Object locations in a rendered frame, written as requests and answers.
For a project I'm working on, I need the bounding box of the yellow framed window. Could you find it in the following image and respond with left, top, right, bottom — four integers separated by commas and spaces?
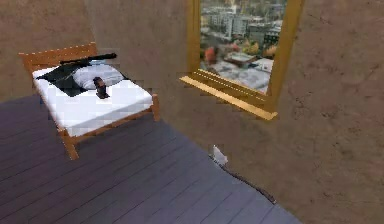
179, 0, 306, 121

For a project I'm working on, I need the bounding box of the small dark statuette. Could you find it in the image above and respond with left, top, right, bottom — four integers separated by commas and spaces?
92, 76, 110, 100

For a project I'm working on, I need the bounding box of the wooden bed with white mattress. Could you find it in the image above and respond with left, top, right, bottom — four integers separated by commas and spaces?
18, 42, 161, 161

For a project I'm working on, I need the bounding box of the white pillow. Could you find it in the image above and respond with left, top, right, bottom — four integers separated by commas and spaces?
72, 63, 126, 91

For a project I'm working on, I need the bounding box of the black cloth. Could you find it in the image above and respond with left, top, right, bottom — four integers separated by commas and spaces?
35, 61, 92, 98

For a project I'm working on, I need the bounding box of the white wall socket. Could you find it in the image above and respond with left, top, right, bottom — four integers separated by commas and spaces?
212, 145, 229, 166

